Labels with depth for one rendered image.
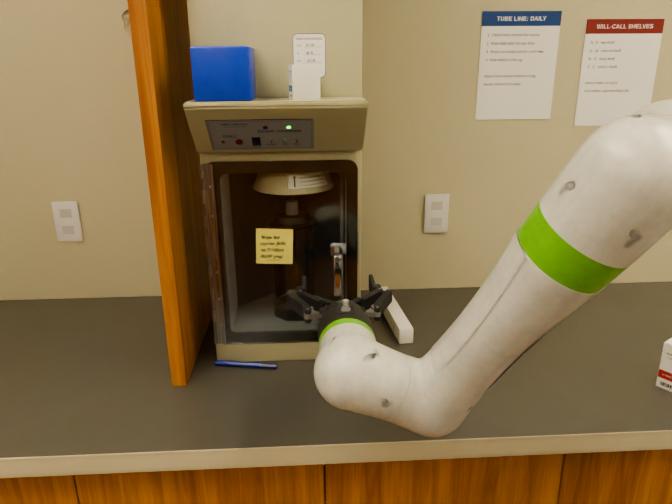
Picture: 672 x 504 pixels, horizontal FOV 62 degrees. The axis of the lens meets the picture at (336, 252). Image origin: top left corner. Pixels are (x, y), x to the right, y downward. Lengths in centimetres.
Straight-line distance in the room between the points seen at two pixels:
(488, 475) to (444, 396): 39
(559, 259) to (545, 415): 57
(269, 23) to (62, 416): 83
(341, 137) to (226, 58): 25
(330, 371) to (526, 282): 29
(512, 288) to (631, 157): 19
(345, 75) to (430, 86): 50
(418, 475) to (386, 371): 38
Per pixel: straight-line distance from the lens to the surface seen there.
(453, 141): 161
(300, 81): 103
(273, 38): 111
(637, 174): 59
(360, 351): 78
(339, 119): 103
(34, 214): 176
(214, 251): 118
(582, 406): 121
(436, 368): 78
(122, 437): 112
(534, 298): 66
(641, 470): 128
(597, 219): 61
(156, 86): 107
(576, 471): 122
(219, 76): 102
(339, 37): 112
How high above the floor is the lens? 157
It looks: 19 degrees down
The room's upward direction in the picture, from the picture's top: straight up
